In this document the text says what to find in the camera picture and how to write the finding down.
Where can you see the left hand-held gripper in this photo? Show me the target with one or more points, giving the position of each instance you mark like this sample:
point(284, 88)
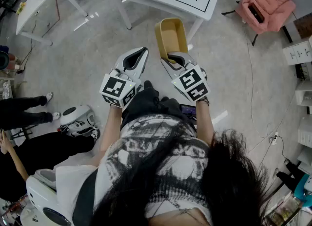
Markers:
point(117, 89)

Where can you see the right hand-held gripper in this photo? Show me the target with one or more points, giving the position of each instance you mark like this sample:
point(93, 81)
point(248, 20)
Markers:
point(192, 81)

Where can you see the yellow plastic tray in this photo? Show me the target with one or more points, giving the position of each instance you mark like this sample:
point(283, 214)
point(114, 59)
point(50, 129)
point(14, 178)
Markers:
point(170, 37)

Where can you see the person's left forearm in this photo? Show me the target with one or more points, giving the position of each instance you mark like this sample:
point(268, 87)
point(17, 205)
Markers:
point(112, 127)

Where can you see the person's right forearm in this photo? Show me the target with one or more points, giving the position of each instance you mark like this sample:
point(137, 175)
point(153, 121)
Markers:
point(203, 122)

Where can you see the person's black shoe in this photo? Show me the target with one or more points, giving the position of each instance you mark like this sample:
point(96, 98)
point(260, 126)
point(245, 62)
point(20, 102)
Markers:
point(148, 85)

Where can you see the person's black trousers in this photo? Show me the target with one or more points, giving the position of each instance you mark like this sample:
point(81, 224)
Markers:
point(146, 103)

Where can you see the black device with screen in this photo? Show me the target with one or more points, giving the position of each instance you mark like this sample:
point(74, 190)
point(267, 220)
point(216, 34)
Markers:
point(188, 110)

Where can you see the white round robot device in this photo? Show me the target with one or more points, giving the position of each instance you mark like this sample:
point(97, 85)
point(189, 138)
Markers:
point(75, 114)

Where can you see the person's black-white printed shirt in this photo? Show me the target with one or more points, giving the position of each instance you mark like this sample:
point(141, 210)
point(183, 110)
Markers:
point(136, 147)

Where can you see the small black box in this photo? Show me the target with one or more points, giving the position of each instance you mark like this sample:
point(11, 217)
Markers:
point(256, 13)

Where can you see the plain white table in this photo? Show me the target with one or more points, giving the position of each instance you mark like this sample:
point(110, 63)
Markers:
point(36, 8)

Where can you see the white drawer cabinet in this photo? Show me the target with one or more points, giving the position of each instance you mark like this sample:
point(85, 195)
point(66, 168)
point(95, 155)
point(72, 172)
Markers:
point(298, 53)

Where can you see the white power strip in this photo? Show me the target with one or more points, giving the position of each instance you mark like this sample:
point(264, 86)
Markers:
point(275, 138)

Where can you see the yellow flowers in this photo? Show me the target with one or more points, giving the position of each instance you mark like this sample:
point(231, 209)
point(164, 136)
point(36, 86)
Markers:
point(21, 7)

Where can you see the black round pot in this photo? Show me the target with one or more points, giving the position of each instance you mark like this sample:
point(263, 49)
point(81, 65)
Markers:
point(3, 60)

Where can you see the white cube shelf unit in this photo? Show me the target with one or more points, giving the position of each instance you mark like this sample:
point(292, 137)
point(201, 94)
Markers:
point(303, 93)

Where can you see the brown wooden panel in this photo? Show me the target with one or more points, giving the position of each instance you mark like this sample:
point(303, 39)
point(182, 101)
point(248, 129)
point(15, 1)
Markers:
point(304, 26)

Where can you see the white capsule backpack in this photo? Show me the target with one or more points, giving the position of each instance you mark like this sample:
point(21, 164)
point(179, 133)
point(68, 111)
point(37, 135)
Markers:
point(39, 195)

